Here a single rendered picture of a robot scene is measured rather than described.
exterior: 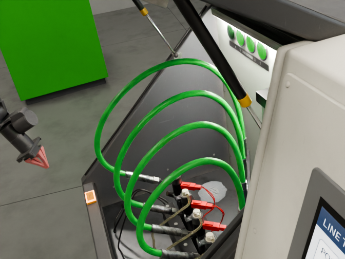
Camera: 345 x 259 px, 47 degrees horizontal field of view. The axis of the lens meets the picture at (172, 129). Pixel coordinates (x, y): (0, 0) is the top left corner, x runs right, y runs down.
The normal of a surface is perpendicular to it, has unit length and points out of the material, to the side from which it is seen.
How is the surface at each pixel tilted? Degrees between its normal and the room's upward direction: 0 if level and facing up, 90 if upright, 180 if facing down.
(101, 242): 0
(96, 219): 0
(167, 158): 90
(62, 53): 90
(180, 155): 90
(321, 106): 76
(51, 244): 0
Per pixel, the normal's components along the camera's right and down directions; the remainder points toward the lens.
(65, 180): -0.15, -0.84
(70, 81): 0.33, 0.45
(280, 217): -0.95, 0.07
